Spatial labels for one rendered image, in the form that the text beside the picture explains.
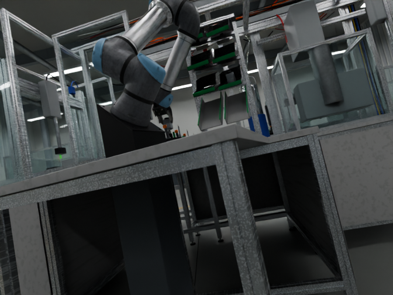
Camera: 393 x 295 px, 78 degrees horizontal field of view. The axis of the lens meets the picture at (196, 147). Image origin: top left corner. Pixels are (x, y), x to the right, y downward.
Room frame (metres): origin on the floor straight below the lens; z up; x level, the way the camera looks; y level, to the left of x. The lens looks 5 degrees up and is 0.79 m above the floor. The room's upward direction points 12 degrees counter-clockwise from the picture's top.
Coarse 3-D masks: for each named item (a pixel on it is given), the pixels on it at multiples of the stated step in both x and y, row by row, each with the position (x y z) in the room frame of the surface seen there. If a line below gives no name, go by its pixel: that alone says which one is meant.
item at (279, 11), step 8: (200, 0) 1.92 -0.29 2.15; (208, 0) 1.91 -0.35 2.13; (216, 0) 1.90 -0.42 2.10; (320, 0) 2.22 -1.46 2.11; (280, 8) 2.28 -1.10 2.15; (288, 8) 2.27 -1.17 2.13; (256, 16) 2.32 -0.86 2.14; (264, 16) 2.31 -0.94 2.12; (272, 16) 2.30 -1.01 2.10; (240, 24) 2.35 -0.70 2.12; (152, 48) 2.51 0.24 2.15; (160, 48) 2.50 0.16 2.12; (168, 48) 2.49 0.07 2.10
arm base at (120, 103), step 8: (120, 96) 0.86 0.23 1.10; (128, 96) 0.84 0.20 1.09; (136, 96) 0.83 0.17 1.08; (112, 104) 0.88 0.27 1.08; (120, 104) 0.84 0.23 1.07; (128, 104) 0.84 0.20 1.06; (136, 104) 0.84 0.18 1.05; (144, 104) 0.86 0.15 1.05; (152, 104) 0.90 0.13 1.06; (112, 112) 0.85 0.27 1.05; (120, 112) 0.84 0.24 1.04; (128, 112) 0.84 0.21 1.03; (136, 112) 0.85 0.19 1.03; (144, 112) 0.87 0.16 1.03; (128, 120) 0.84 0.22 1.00; (136, 120) 0.85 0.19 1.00; (144, 120) 0.88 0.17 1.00
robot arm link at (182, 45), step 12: (180, 12) 1.00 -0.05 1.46; (192, 12) 1.00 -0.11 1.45; (180, 24) 1.03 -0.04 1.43; (192, 24) 1.02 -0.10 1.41; (180, 36) 1.05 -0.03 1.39; (192, 36) 1.05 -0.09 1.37; (180, 48) 1.07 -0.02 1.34; (168, 60) 1.11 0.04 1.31; (180, 60) 1.10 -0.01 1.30; (168, 72) 1.12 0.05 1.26; (168, 84) 1.14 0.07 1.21; (156, 96) 1.17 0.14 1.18; (168, 96) 1.17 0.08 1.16
